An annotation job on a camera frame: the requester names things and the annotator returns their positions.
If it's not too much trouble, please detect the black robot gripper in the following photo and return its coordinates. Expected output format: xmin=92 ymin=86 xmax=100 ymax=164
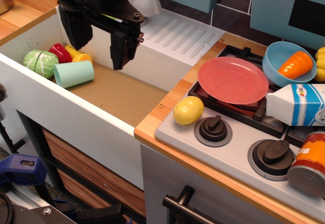
xmin=58 ymin=0 xmax=144 ymax=70

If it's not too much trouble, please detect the yellow toy potato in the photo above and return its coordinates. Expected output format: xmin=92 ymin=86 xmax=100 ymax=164
xmin=173 ymin=96 xmax=204 ymax=125

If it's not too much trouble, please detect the pink plastic plate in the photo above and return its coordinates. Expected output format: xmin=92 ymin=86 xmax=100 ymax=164
xmin=198 ymin=56 xmax=269 ymax=105

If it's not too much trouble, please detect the orange toy fruit slice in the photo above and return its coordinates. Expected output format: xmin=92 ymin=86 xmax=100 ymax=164
xmin=72 ymin=54 xmax=93 ymax=64

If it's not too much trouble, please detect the yellow toy corn piece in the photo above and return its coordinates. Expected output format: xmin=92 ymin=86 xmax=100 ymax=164
xmin=64 ymin=45 xmax=82 ymax=58

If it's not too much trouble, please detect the red toy pepper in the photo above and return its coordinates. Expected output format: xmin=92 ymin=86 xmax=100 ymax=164
xmin=48 ymin=43 xmax=72 ymax=63

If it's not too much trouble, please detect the mint green plastic cup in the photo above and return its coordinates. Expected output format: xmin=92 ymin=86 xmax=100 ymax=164
xmin=53 ymin=60 xmax=94 ymax=88

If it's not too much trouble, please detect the green toy cabbage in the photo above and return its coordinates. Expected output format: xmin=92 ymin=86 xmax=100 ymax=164
xmin=23 ymin=50 xmax=59 ymax=79

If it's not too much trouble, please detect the white toy sink basin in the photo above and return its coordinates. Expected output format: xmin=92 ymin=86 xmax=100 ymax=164
xmin=1 ymin=9 xmax=223 ymax=188

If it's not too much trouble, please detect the small metal pot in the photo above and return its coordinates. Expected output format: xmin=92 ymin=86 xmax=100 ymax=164
xmin=1 ymin=0 xmax=14 ymax=15

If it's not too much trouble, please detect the wooden drawer cabinet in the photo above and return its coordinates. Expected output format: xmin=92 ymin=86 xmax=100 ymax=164
xmin=18 ymin=112 xmax=146 ymax=223

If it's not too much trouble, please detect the left black stove knob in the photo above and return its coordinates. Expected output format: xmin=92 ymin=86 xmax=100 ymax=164
xmin=193 ymin=115 xmax=233 ymax=147

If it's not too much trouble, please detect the black stove knob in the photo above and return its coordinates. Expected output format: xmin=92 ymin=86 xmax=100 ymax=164
xmin=247 ymin=139 xmax=296 ymax=181
xmin=193 ymin=115 xmax=233 ymax=147

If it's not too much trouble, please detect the blue clamp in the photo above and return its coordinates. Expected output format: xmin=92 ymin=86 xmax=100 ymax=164
xmin=1 ymin=153 xmax=47 ymax=187

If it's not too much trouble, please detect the blue plastic bowl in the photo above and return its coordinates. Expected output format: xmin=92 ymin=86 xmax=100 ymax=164
xmin=262 ymin=41 xmax=317 ymax=87

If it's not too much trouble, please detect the orange toy carrot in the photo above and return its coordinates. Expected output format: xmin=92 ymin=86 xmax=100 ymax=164
xmin=278 ymin=51 xmax=313 ymax=79

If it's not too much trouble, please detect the white blue milk carton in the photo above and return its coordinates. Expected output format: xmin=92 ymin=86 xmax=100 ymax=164
xmin=266 ymin=84 xmax=324 ymax=126

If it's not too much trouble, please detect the right black stove knob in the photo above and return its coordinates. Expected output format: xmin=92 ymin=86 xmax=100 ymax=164
xmin=247 ymin=139 xmax=296 ymax=181

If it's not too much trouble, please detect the yellow toy bell pepper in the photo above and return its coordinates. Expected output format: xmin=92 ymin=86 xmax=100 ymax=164
xmin=314 ymin=47 xmax=325 ymax=82

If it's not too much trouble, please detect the orange toy soup can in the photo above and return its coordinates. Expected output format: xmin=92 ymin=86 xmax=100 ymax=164
xmin=287 ymin=131 xmax=324 ymax=198

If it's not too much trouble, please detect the black oven door handle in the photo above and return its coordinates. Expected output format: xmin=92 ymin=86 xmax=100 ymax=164
xmin=162 ymin=185 xmax=218 ymax=223

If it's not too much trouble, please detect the teal wall cabinet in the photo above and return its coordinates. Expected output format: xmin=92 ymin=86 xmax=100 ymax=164
xmin=160 ymin=0 xmax=324 ymax=49

